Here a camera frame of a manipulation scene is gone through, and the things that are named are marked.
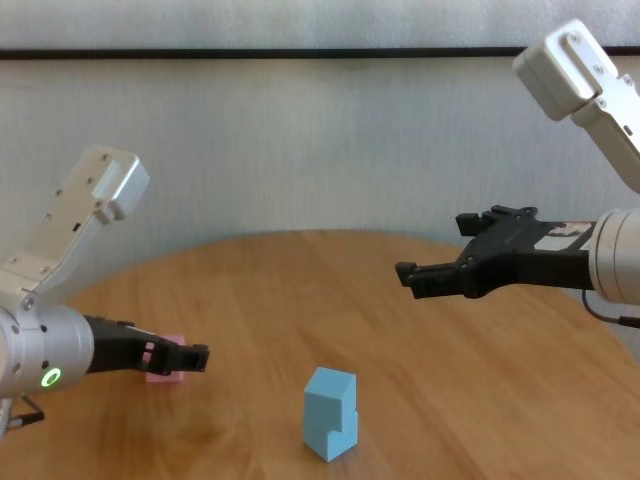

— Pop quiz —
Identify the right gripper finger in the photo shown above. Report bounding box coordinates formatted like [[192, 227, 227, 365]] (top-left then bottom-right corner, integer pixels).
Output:
[[454, 204, 522, 237], [394, 259, 469, 301]]

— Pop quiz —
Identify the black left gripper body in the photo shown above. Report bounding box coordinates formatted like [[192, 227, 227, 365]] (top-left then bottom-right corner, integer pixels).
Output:
[[83, 314, 167, 376]]

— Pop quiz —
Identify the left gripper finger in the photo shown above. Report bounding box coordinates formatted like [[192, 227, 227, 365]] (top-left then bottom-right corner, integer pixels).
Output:
[[148, 341, 212, 376]]

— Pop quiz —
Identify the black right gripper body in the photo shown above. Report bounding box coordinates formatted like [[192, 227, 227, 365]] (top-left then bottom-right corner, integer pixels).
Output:
[[461, 208, 599, 301]]

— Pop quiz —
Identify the pink foam cube block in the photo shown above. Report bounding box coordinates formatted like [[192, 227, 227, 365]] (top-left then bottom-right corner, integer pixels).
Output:
[[145, 333, 187, 385]]

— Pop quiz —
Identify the blue foam cube block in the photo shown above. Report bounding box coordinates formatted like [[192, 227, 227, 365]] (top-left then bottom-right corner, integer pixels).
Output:
[[303, 409, 360, 464], [303, 367, 359, 434]]

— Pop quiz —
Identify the thin black left wrist cable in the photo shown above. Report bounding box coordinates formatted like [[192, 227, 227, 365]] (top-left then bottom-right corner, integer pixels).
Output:
[[0, 394, 46, 436]]

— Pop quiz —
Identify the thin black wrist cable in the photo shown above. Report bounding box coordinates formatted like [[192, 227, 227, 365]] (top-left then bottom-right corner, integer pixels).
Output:
[[0, 394, 46, 436], [581, 288, 640, 330]]

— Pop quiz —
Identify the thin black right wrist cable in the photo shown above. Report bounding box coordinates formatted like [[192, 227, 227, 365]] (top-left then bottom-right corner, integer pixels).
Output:
[[581, 288, 640, 330]]

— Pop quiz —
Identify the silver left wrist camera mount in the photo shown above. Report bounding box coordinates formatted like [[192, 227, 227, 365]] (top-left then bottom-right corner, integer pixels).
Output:
[[0, 144, 151, 311]]

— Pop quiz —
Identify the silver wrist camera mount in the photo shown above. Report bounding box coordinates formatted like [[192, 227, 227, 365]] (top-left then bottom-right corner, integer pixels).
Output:
[[512, 18, 640, 194], [0, 144, 151, 311]]

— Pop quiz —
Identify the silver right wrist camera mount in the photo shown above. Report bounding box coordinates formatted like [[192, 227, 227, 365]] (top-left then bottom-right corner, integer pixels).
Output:
[[512, 18, 640, 194]]

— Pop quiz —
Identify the black wall rail strip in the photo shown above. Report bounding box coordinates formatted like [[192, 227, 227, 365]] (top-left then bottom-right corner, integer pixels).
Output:
[[0, 47, 640, 62]]

